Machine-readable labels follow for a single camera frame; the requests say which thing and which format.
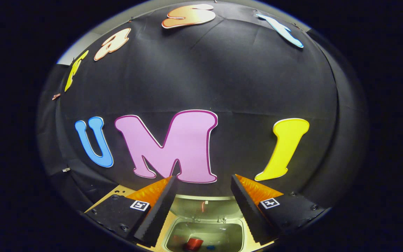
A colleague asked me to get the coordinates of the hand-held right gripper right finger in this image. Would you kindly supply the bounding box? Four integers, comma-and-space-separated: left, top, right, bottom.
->
230, 174, 327, 245

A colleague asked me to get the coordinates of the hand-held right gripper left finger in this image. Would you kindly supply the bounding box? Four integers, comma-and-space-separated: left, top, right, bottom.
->
83, 175, 179, 247

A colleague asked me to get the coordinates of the pale green desktop garbage bin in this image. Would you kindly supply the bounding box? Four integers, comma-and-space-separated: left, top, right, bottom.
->
163, 195, 247, 252

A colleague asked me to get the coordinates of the red pop can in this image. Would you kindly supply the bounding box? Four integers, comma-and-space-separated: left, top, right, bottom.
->
186, 237, 204, 251

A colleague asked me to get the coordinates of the black backdrop cloth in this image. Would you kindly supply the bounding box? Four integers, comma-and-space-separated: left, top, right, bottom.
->
37, 0, 368, 217

